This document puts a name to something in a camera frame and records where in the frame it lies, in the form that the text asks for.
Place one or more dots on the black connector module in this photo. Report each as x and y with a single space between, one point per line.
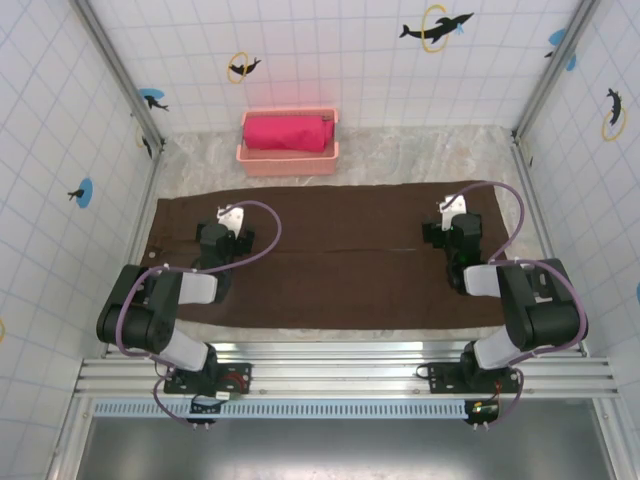
205 407

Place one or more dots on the pink plastic basket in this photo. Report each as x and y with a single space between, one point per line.
285 165

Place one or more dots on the aluminium base rail beam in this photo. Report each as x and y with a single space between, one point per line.
340 370

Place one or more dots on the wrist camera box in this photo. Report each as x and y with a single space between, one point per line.
231 216
455 204

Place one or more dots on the brushed metal panel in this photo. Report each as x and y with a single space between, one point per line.
350 450

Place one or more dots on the rolled pink cloth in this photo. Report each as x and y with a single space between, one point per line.
285 132

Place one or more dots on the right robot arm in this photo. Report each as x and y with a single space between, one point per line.
525 300

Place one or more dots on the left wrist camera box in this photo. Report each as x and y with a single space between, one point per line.
231 216

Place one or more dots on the brown long pants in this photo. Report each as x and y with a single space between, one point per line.
350 260

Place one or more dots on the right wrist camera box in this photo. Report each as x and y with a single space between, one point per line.
455 204

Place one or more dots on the aluminium corner post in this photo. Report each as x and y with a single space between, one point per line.
556 65
116 65

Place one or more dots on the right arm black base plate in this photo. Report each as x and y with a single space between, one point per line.
440 382

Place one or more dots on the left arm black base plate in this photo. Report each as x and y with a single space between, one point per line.
175 387

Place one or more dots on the aluminium side rail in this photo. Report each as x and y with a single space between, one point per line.
142 210
540 210

